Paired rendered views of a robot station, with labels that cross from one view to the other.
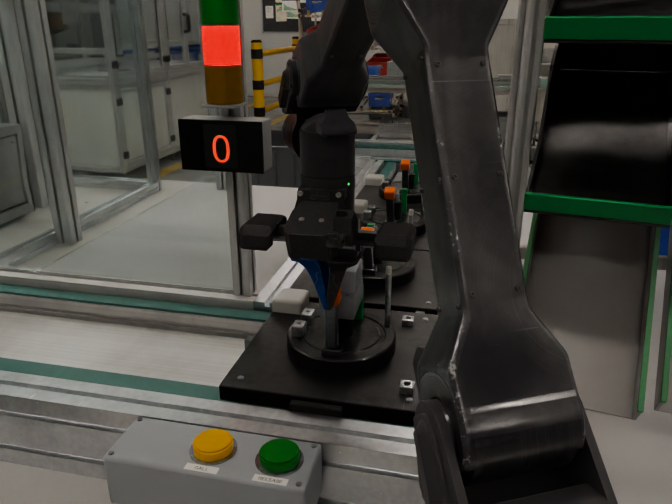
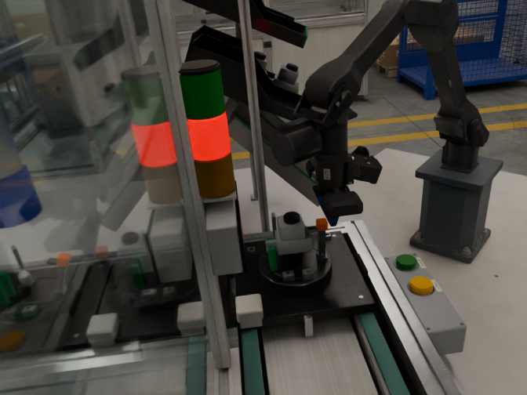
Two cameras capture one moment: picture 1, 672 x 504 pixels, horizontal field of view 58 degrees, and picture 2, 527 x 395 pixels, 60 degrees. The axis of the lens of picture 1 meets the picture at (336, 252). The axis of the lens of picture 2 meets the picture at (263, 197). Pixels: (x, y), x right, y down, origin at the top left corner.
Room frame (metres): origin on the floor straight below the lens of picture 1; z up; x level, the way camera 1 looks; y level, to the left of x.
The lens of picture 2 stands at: (0.93, 0.66, 1.52)
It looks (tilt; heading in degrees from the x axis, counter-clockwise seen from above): 28 degrees down; 254
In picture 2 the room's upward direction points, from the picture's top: 6 degrees counter-clockwise
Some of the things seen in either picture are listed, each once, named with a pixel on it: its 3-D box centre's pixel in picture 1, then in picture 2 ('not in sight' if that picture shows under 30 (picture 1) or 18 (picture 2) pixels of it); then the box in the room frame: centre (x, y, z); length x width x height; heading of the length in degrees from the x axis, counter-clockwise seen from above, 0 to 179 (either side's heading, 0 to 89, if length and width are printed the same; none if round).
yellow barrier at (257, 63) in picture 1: (297, 78); not in sight; (9.16, 0.56, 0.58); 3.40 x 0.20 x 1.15; 166
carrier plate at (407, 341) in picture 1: (341, 352); (296, 273); (0.69, -0.01, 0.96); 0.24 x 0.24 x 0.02; 77
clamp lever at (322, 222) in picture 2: (333, 314); (318, 237); (0.65, 0.00, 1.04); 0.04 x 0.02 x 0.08; 167
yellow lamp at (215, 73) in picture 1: (224, 84); (212, 172); (0.85, 0.15, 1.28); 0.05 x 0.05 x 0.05
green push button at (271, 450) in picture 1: (279, 458); (406, 263); (0.48, 0.06, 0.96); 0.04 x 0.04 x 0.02
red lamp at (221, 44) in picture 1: (221, 45); (207, 133); (0.85, 0.15, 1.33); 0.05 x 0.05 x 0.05
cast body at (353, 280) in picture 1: (343, 279); (287, 232); (0.70, -0.01, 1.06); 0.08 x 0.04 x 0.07; 168
